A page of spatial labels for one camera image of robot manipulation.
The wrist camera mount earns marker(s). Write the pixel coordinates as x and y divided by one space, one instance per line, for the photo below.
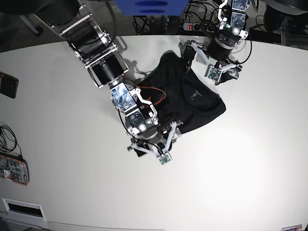
172 133
214 68

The blue plastic stool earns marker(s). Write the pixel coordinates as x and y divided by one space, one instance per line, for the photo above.
151 7

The sticker at table edge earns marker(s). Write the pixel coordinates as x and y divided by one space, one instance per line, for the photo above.
293 228

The black smartphone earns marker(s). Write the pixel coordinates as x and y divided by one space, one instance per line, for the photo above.
8 85

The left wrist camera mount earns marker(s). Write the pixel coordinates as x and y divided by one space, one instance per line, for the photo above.
214 68

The white power strip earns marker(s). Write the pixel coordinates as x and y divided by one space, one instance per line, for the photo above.
197 27

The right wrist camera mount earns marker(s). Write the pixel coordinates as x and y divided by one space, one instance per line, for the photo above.
172 133

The orange blue device case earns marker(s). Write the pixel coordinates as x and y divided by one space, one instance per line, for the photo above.
14 168

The black T-shirt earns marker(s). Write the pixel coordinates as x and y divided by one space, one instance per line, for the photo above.
180 96

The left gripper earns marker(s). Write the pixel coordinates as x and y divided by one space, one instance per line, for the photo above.
219 48

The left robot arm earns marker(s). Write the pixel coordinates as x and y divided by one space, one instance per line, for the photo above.
226 34

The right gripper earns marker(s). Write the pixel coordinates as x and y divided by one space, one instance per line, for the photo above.
153 136

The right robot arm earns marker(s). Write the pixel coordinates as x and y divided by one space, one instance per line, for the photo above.
95 48

